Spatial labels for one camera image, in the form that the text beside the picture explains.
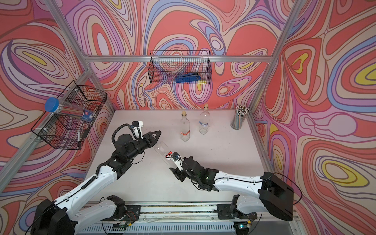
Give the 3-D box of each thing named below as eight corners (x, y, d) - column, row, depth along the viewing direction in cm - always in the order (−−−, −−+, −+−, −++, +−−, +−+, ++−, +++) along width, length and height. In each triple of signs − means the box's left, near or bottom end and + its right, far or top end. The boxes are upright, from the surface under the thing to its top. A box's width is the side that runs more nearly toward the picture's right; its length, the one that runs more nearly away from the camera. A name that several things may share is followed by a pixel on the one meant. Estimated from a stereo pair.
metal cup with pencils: (231, 129, 110) (238, 112, 95) (229, 122, 114) (235, 105, 100) (241, 129, 110) (249, 112, 95) (239, 122, 114) (247, 105, 100)
